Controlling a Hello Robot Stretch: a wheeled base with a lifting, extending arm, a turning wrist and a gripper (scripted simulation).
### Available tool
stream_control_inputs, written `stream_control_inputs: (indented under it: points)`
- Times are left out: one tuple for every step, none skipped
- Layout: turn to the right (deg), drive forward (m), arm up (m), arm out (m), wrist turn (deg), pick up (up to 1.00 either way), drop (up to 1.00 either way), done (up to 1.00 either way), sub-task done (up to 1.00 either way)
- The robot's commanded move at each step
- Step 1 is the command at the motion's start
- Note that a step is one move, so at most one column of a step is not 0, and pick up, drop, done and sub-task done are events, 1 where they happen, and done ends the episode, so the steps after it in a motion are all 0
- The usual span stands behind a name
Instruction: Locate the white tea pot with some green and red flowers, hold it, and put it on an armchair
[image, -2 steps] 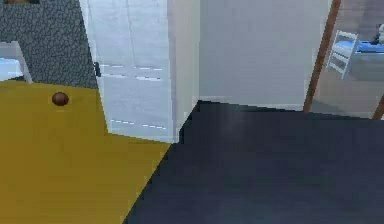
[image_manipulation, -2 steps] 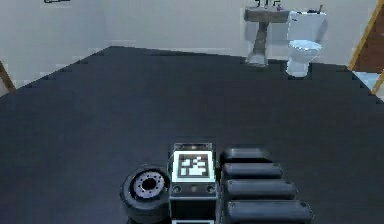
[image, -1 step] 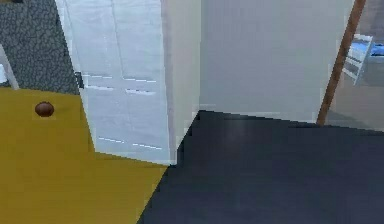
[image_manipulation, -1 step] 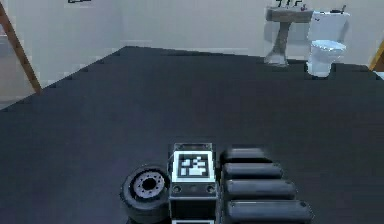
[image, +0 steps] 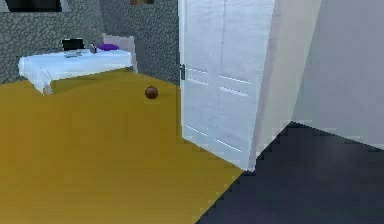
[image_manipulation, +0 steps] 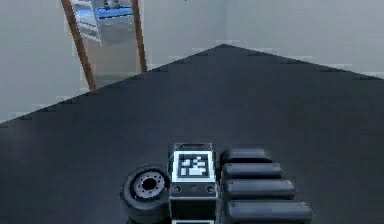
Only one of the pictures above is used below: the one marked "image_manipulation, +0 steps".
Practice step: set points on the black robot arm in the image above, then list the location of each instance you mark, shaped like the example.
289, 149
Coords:
240, 190

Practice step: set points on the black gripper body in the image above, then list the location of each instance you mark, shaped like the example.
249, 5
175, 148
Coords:
146, 193

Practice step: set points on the brown wooden door frame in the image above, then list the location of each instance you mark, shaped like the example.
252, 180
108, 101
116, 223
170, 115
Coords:
80, 50

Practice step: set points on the blue and white bed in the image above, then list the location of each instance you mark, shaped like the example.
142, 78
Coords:
110, 15

